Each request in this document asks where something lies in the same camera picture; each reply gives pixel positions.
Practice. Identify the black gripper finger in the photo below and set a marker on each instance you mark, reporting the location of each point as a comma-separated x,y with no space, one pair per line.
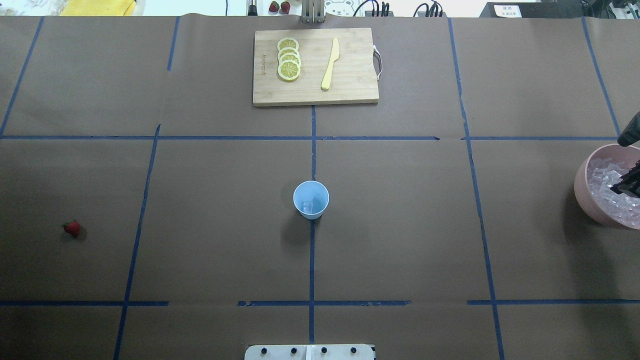
630,183

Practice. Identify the ice cube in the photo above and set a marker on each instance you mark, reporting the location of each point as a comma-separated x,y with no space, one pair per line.
307,206

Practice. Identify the clear ice cubes pile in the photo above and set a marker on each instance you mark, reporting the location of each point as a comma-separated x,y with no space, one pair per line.
602,174

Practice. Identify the light blue plastic cup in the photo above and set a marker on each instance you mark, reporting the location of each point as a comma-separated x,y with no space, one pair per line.
311,198

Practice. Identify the pink bowl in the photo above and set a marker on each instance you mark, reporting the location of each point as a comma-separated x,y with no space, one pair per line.
588,201

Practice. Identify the bamboo cutting board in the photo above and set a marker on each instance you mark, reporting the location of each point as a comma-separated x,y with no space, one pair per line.
355,80

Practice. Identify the yellow plastic knife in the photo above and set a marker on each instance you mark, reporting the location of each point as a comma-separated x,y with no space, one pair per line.
333,57

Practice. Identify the lemon slice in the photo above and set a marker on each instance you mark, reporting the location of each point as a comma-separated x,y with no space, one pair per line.
288,42
289,61
280,53
289,73

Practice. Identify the tray strawberry right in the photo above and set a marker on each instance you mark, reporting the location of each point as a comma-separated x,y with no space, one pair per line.
285,7

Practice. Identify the tray strawberry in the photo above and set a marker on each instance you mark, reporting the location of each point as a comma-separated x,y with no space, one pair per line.
285,7
274,7

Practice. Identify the tray strawberry left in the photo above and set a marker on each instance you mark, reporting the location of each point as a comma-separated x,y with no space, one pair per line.
274,7

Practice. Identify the red strawberry on table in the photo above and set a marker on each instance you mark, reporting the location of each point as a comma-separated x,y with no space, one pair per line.
72,228

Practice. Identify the yellow cloth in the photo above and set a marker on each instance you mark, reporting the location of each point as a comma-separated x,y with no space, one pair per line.
99,8

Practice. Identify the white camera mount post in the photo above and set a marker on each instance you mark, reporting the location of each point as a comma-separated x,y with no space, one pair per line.
348,351

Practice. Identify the aluminium frame post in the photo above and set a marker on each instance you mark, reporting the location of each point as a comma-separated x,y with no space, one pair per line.
313,11

